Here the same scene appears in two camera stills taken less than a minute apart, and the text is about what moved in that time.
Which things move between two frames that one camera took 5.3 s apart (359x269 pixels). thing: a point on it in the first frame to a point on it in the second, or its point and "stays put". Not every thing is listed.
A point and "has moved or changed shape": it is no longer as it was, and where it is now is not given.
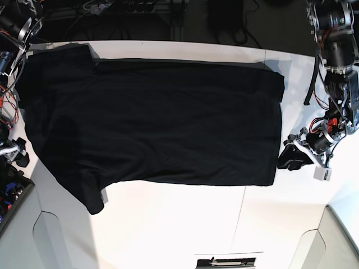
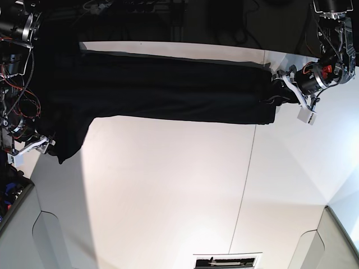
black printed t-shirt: x=99 y=121 has moved or changed shape
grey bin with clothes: x=14 y=187 stays put
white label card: x=229 y=260 stays put
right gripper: x=317 y=143 to x=311 y=79
